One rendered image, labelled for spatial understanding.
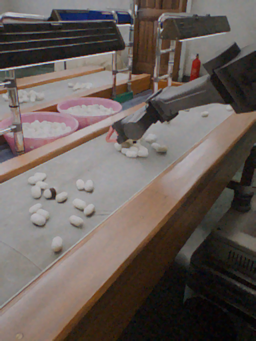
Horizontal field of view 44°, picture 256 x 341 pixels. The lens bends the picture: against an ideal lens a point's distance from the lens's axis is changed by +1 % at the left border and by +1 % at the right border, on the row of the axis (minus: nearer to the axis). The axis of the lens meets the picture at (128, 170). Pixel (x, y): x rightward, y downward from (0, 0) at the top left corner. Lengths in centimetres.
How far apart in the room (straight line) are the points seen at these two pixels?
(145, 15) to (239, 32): 152
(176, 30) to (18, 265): 94
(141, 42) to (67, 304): 549
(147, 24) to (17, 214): 522
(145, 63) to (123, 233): 531
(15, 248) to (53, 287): 15
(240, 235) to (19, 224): 74
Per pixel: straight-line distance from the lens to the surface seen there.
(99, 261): 56
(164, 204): 71
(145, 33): 579
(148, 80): 204
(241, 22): 540
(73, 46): 76
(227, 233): 115
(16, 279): 59
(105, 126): 113
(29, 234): 67
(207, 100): 63
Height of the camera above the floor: 116
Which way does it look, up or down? 28 degrees down
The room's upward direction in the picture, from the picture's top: 3 degrees clockwise
